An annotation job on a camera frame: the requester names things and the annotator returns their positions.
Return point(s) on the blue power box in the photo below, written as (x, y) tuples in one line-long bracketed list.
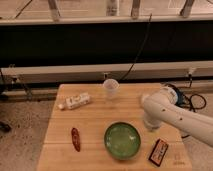
[(179, 96)]

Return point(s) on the wooden table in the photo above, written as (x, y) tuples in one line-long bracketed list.
[(74, 139)]

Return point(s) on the white lying bottle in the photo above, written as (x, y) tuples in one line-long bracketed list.
[(75, 101)]

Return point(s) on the clear plastic cup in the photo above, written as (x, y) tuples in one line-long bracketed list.
[(110, 87)]

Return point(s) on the black orange small box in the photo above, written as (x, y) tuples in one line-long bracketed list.
[(158, 152)]

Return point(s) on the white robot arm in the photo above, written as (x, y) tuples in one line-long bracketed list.
[(160, 106)]

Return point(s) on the green ceramic bowl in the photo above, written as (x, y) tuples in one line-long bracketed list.
[(122, 141)]

